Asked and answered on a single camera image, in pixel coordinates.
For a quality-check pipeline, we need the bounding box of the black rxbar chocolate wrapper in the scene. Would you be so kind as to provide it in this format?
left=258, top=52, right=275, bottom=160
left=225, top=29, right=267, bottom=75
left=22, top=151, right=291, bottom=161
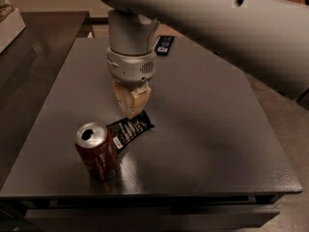
left=107, top=110, right=154, bottom=153

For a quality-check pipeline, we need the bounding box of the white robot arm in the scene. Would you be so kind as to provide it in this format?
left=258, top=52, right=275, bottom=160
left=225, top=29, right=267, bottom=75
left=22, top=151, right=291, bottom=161
left=100, top=0, right=309, bottom=118

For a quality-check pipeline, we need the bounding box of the red coke can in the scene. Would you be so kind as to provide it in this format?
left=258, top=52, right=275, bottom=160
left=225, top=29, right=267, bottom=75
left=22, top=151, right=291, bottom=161
left=75, top=122, right=119, bottom=181

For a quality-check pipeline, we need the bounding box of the white box on counter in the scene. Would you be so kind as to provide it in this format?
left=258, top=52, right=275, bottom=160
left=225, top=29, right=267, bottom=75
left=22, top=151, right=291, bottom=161
left=0, top=9, right=26, bottom=53

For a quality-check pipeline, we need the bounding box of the dark side counter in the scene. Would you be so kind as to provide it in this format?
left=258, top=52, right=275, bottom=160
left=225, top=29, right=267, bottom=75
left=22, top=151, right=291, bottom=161
left=0, top=12, right=89, bottom=188

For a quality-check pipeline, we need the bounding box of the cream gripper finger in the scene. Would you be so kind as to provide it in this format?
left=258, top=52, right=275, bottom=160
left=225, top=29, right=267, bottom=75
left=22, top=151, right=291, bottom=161
left=128, top=81, right=152, bottom=118
left=112, top=80, right=132, bottom=115

